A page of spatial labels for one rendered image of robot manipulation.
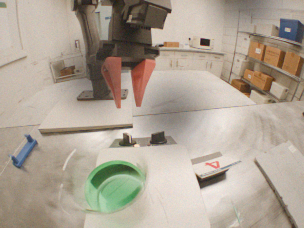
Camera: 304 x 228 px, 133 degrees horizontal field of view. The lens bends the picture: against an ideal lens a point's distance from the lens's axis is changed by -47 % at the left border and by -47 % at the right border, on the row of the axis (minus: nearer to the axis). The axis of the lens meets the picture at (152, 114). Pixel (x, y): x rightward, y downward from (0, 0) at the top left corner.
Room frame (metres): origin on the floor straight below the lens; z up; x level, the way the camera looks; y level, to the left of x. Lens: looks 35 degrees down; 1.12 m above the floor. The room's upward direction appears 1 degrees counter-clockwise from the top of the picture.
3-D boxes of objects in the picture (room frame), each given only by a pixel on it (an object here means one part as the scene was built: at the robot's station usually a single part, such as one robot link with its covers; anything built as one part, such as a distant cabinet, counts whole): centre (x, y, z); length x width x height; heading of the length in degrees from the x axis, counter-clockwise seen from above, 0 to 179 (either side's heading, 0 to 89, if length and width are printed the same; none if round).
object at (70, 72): (2.06, 1.42, 0.59); 0.65 x 0.48 x 0.93; 98
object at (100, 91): (0.42, 0.19, 0.96); 0.20 x 0.07 x 0.08; 91
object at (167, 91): (0.53, 0.16, 0.45); 1.20 x 0.48 x 0.90; 98
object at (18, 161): (0.13, 0.36, 0.92); 0.10 x 0.03 x 0.04; 0
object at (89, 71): (0.41, 0.18, 1.02); 0.09 x 0.06 x 0.06; 133
